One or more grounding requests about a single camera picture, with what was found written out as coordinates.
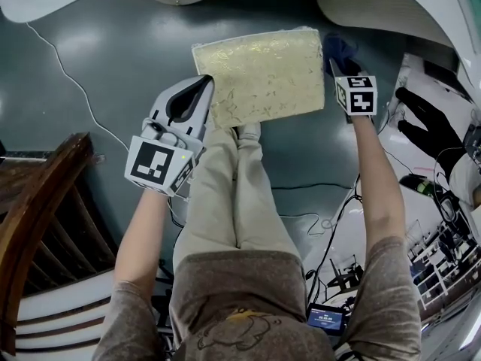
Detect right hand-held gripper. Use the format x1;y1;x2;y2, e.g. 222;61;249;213
329;59;378;117

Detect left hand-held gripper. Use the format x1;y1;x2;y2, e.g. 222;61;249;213
124;75;216;197

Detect dark blue cloth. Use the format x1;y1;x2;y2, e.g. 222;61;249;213
322;32;358;77

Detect cream upholstered footstool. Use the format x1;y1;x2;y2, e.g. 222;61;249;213
191;26;326;129

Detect person's left forearm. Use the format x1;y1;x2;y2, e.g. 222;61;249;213
114;188;170;289

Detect person's right forearm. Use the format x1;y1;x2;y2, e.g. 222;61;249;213
355;113;409;262

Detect white curved desk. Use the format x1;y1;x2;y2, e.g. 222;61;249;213
0;0;481;101

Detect person's right white shoe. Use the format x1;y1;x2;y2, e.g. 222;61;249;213
238;122;262;141

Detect person's beige trousers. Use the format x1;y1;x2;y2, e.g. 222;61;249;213
172;124;301;274

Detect dark wooden chair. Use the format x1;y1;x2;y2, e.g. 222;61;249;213
0;132;121;361

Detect person's grey-brown printed shirt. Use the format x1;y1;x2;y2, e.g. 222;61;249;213
92;235;422;361

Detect white shelf rack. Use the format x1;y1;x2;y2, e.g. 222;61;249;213
407;220;481;308

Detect black device with blue screen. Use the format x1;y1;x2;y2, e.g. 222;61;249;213
307;302;346;332

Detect white floor cable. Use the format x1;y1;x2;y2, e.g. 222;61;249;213
26;23;131;150

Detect black floor cable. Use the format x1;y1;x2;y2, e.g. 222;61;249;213
270;174;364;193

